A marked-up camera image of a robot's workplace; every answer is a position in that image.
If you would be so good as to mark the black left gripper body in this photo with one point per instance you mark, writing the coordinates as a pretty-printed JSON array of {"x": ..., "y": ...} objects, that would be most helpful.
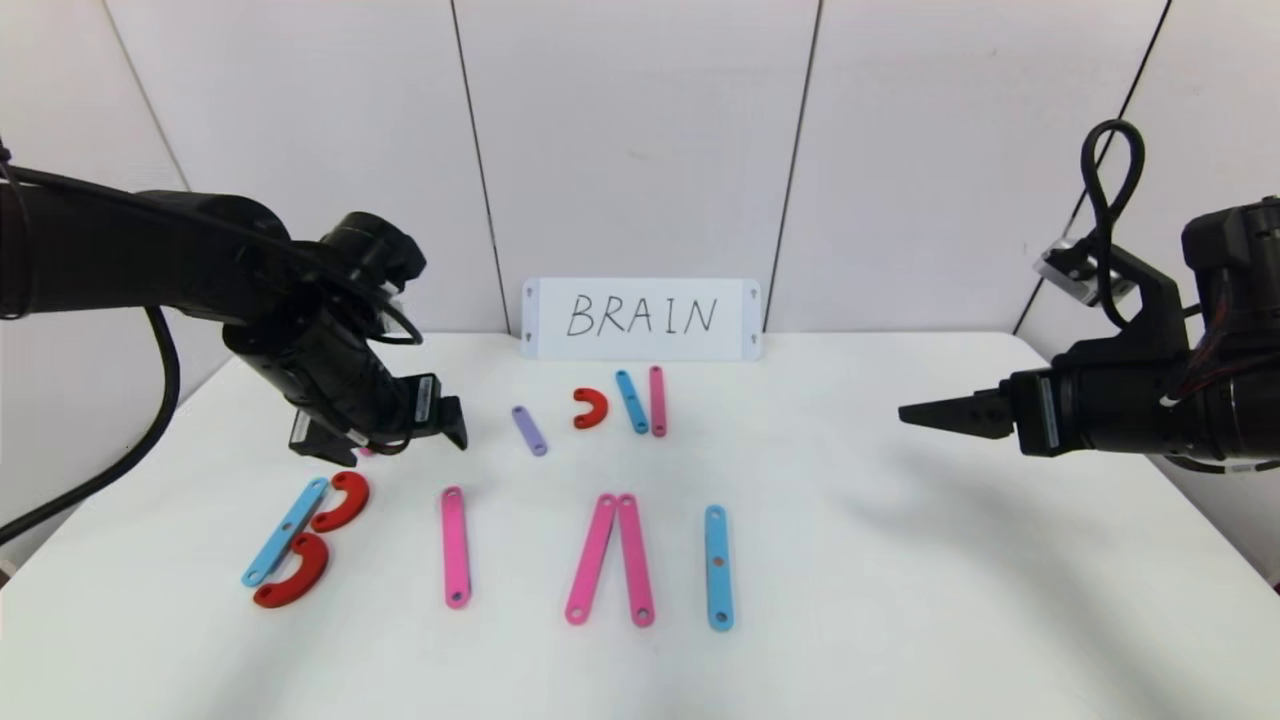
[{"x": 424, "y": 404}]

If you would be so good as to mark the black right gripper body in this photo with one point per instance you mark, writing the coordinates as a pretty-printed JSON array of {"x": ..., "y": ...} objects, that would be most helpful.
[{"x": 1044, "y": 412}]

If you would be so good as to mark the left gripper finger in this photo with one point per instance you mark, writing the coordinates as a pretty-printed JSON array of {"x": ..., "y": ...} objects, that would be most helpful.
[{"x": 454, "y": 425}]

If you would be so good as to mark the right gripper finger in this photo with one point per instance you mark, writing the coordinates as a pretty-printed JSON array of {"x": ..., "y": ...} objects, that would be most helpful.
[
  {"x": 975, "y": 420},
  {"x": 995, "y": 396}
]

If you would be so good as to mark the short purple bar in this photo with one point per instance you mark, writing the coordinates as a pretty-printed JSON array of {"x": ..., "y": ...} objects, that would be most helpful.
[{"x": 530, "y": 431}]

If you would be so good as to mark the small red curved piece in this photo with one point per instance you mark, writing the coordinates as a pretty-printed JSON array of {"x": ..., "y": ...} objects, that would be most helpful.
[{"x": 598, "y": 410}]

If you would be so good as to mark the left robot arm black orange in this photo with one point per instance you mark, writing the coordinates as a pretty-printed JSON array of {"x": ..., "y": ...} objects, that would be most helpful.
[{"x": 100, "y": 250}]

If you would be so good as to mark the white BRAIN sign card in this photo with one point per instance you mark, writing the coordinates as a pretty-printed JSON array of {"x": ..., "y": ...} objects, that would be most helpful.
[{"x": 640, "y": 345}]

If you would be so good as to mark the large red curved piece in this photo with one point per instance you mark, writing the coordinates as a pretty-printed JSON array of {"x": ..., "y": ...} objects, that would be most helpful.
[
  {"x": 352, "y": 490},
  {"x": 305, "y": 582}
]

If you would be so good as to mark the short blue bar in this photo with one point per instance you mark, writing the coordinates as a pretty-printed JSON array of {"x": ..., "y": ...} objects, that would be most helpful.
[{"x": 632, "y": 403}]

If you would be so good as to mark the short pink bar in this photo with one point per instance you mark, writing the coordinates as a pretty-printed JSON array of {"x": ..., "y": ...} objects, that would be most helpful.
[{"x": 657, "y": 403}]

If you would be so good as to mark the long blue bar orange dot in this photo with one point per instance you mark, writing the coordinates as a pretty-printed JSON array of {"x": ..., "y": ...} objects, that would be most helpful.
[{"x": 718, "y": 590}]

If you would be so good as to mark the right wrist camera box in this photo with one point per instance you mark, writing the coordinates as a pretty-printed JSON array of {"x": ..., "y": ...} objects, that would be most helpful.
[{"x": 1065, "y": 268}]

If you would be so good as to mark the black right camera bracket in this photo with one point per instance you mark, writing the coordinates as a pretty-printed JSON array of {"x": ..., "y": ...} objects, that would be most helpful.
[{"x": 1160, "y": 320}]

